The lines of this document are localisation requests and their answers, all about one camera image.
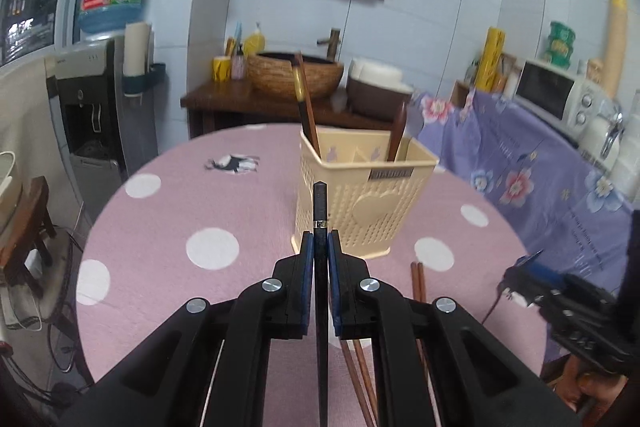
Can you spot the white microwave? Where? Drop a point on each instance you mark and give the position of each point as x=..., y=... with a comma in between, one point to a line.
x=540, y=87

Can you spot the dark banded chopstick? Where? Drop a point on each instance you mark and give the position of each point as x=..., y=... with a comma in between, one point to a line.
x=300, y=87
x=320, y=207

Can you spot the small jar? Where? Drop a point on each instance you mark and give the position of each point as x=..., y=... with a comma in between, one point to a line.
x=595, y=71

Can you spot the grey cup holder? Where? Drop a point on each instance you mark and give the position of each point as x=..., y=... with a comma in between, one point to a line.
x=150, y=79

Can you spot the grey water dispenser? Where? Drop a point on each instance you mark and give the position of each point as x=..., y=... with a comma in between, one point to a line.
x=85, y=72

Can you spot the round table, pink polka-dot cloth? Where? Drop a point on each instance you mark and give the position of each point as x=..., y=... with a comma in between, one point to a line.
x=200, y=187

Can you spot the bronze faucet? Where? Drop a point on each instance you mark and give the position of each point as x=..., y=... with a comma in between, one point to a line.
x=331, y=42

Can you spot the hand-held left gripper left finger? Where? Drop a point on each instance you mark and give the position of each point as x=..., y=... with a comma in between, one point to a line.
x=307, y=257

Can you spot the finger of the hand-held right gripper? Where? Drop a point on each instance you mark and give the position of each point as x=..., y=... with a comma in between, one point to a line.
x=525, y=289
x=545, y=270

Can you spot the cream pot with lid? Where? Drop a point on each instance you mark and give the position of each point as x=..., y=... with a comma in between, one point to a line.
x=7, y=172

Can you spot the small wooden stool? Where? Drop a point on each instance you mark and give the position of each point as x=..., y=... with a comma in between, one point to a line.
x=30, y=217

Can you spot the brown woven basin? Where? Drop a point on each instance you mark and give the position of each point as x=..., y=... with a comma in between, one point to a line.
x=280, y=74

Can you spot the small pump bottle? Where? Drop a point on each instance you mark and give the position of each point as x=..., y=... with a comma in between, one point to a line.
x=238, y=67

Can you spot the yellow cup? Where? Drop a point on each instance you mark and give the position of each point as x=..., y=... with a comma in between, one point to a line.
x=222, y=69

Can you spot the yellow roll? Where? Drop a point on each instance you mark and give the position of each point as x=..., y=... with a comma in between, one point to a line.
x=490, y=59

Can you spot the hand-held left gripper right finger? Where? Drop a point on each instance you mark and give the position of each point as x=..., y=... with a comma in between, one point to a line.
x=334, y=257

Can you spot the purple floral cloth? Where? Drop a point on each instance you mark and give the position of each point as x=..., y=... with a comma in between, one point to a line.
x=550, y=187

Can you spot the brown wooden chopstick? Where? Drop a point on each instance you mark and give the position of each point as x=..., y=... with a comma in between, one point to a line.
x=365, y=372
x=359, y=387
x=311, y=122
x=415, y=279
x=422, y=279

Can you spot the cream plastic utensil holder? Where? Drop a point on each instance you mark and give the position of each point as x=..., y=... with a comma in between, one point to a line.
x=400, y=217

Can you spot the round cushioned chair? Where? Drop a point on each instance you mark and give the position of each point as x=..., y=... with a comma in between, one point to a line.
x=57, y=272

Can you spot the shiny metal fixture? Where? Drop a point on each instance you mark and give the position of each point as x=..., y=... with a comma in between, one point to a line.
x=612, y=132

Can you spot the tall cream roll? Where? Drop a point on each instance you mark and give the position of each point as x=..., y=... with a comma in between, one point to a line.
x=615, y=47

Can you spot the white and brown container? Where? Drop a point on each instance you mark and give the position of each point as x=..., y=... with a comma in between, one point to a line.
x=375, y=97

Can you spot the person's right hand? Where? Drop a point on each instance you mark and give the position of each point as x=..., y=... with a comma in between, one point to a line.
x=592, y=389

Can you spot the wooden spoon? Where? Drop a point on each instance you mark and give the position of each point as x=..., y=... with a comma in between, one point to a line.
x=398, y=127

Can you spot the yellow soap bottle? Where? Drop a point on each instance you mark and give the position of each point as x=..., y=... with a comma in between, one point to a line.
x=254, y=41

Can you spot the large white pot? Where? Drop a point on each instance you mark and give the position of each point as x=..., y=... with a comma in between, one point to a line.
x=10, y=212

